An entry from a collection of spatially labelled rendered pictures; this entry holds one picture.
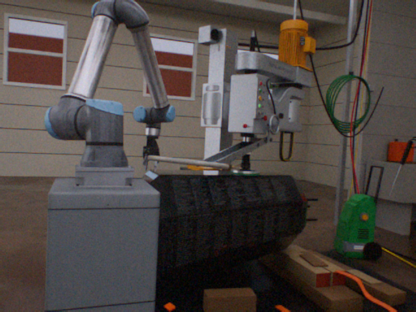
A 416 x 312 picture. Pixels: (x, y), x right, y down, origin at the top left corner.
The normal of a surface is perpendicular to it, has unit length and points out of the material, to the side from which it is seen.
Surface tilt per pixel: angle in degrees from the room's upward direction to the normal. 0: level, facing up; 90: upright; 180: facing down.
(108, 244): 90
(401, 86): 90
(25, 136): 90
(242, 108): 90
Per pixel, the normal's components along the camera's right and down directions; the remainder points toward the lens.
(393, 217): -0.94, -0.04
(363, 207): 0.05, 0.06
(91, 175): 0.32, 0.07
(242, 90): -0.62, 0.01
